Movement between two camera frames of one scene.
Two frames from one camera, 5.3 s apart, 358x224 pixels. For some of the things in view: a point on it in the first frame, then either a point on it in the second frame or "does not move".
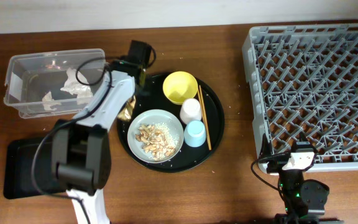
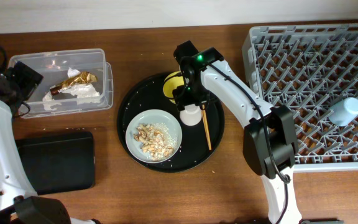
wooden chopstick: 206,118 does not move
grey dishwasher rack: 315,87 does not move
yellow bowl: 179,86 does not move
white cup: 191,110 does not move
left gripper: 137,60 → 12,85
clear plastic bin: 55,83 does not move
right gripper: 277,163 → 183,98
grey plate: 149,117 does not move
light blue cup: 195,134 → 345,111
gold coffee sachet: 125,114 → 86,77
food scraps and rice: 158,140 does not move
